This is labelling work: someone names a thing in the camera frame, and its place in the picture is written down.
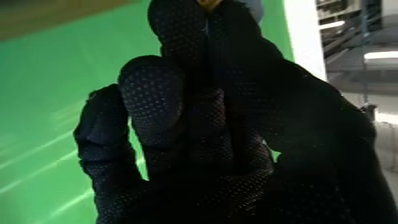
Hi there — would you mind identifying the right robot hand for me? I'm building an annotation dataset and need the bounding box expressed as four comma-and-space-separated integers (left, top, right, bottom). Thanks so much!
71, 0, 398, 224

